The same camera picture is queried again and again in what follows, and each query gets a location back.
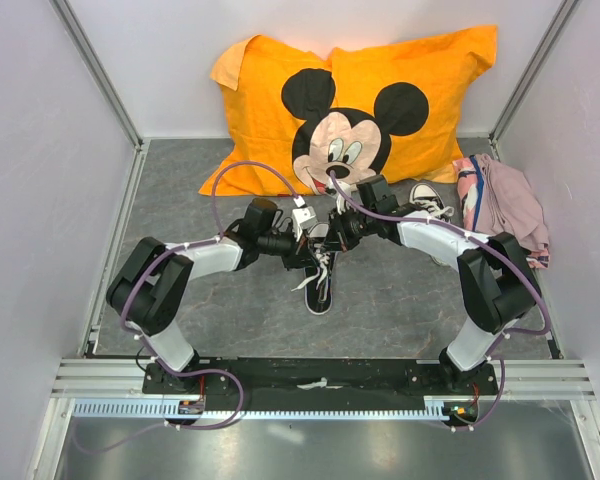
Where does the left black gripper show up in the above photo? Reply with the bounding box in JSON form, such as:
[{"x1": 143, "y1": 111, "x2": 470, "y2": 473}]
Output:
[{"x1": 258, "y1": 224, "x2": 320, "y2": 272}]

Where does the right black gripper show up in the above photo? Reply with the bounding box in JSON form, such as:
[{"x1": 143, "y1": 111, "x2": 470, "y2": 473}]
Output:
[{"x1": 321, "y1": 204, "x2": 377, "y2": 253}]

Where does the black canvas sneaker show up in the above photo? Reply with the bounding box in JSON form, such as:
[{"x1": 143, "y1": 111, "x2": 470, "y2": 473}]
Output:
[{"x1": 302, "y1": 222, "x2": 337, "y2": 315}]

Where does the white shoelace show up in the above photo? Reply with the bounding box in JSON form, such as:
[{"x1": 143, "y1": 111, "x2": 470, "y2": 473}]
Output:
[{"x1": 293, "y1": 246, "x2": 332, "y2": 296}]

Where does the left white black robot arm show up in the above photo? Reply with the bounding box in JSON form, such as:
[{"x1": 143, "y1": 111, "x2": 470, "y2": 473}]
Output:
[{"x1": 106, "y1": 198, "x2": 329, "y2": 393}]

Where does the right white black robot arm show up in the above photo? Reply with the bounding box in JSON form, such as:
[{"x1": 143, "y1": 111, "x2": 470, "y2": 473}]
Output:
[{"x1": 326, "y1": 175, "x2": 543, "y2": 394}]

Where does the orange Mickey Mouse pillow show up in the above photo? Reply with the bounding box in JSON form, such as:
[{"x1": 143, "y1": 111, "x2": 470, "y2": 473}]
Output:
[{"x1": 200, "y1": 25, "x2": 498, "y2": 196}]

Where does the white tape scrap on base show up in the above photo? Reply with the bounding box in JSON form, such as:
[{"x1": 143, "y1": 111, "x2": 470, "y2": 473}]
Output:
[{"x1": 297, "y1": 377, "x2": 343, "y2": 391}]

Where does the pink folded cloth pile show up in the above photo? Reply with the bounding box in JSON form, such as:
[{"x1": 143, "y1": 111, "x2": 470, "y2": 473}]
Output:
[{"x1": 452, "y1": 154, "x2": 550, "y2": 269}]

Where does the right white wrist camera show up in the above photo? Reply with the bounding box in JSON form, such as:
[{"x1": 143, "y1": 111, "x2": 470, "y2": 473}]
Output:
[{"x1": 325, "y1": 178, "x2": 352, "y2": 215}]

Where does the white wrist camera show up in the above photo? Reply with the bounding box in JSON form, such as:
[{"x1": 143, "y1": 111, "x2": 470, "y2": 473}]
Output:
[
  {"x1": 325, "y1": 178, "x2": 352, "y2": 215},
  {"x1": 291, "y1": 196, "x2": 317, "y2": 241}
]

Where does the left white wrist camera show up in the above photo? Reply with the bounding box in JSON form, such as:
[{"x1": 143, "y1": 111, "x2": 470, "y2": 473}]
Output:
[{"x1": 291, "y1": 196, "x2": 317, "y2": 241}]

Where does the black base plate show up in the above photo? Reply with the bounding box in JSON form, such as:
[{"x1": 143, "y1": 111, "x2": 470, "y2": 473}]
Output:
[{"x1": 142, "y1": 357, "x2": 498, "y2": 413}]

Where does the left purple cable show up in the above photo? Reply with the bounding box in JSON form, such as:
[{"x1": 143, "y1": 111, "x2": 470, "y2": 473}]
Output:
[{"x1": 71, "y1": 160, "x2": 306, "y2": 455}]

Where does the purple cable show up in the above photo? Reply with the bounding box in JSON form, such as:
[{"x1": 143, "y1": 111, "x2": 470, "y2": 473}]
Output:
[
  {"x1": 71, "y1": 160, "x2": 306, "y2": 455},
  {"x1": 328, "y1": 169, "x2": 550, "y2": 433}
]

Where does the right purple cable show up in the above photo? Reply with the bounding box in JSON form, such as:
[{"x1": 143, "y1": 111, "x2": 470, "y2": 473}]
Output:
[{"x1": 328, "y1": 169, "x2": 550, "y2": 433}]

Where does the slotted grey cable duct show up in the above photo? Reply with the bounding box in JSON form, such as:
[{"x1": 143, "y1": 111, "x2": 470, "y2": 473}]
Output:
[{"x1": 73, "y1": 398, "x2": 453, "y2": 421}]

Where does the aluminium front rail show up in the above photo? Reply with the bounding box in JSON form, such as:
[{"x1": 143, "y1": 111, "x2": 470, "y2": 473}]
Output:
[{"x1": 52, "y1": 359, "x2": 595, "y2": 401}]

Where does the right aluminium frame post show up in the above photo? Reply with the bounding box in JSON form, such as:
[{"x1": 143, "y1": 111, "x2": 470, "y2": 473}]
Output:
[{"x1": 489, "y1": 0, "x2": 581, "y2": 148}]

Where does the aluminium frame post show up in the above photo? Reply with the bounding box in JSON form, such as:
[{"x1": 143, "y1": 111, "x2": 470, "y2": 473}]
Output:
[
  {"x1": 49, "y1": 0, "x2": 144, "y2": 150},
  {"x1": 489, "y1": 0, "x2": 581, "y2": 148}
]

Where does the left aluminium frame post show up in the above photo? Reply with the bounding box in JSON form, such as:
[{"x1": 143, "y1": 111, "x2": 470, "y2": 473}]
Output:
[{"x1": 49, "y1": 0, "x2": 144, "y2": 150}]

